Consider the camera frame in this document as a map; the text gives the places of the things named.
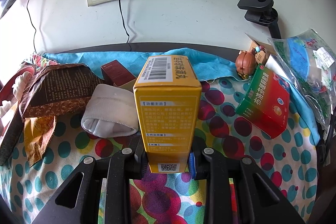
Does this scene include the clear plastic bag with items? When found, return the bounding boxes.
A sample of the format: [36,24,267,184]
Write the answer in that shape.
[268,29,335,128]

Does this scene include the green red medicine box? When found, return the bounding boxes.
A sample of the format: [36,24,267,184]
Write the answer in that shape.
[236,65,290,139]

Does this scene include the white sock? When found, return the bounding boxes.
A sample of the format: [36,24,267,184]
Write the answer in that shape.
[81,84,138,138]

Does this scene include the brown snack bag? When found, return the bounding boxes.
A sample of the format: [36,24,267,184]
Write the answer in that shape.
[0,63,106,167]

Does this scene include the yellow snack bag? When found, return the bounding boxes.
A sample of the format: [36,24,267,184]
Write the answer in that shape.
[24,116,56,167]

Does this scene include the blue cloth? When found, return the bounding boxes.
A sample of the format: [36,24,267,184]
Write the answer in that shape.
[42,48,320,145]

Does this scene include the colourful polka dot cloth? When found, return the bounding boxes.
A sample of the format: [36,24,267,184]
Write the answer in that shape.
[1,77,318,223]

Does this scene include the dark red small box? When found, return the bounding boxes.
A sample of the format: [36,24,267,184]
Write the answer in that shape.
[101,60,136,92]

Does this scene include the black thin cable left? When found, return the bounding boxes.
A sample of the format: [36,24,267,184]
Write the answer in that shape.
[26,0,38,54]

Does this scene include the yellow medicine box with mouth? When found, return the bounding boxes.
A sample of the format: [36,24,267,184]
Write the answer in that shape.
[133,55,202,173]

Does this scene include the black clamp mount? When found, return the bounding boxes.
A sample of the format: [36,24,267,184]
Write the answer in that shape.
[238,0,281,39]

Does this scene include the red round basin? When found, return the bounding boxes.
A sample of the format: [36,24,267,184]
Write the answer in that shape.
[0,63,36,140]

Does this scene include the small cardboard box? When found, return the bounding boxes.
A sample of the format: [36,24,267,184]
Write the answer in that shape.
[246,34,276,65]

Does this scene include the brown walnut charm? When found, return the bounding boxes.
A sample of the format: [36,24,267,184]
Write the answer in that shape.
[235,51,257,80]

